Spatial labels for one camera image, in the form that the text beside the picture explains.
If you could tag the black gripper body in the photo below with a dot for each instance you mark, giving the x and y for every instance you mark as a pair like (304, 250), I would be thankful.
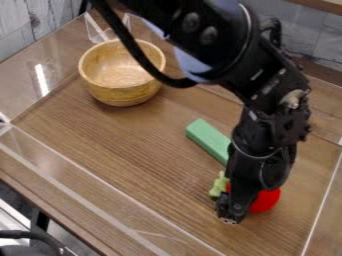
(256, 171)

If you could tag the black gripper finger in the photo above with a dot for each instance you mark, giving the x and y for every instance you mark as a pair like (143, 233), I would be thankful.
(234, 202)

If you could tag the red plush fruit green leaf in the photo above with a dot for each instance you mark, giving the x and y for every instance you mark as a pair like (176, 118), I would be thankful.
(266, 199)

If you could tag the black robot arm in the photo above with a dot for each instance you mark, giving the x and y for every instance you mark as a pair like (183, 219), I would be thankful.
(224, 47)

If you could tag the green rectangular block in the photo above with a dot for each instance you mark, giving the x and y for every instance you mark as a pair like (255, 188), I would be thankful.
(210, 139)

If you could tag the wooden bowl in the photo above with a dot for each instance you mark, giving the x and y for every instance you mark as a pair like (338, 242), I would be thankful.
(113, 78)

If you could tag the black metal table leg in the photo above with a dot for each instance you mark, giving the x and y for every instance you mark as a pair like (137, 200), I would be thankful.
(41, 220)

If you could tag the clear acrylic tray wall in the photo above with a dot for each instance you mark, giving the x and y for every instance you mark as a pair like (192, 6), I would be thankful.
(116, 174)

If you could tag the clear acrylic corner bracket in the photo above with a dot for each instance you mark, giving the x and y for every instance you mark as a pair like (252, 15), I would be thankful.
(97, 35)

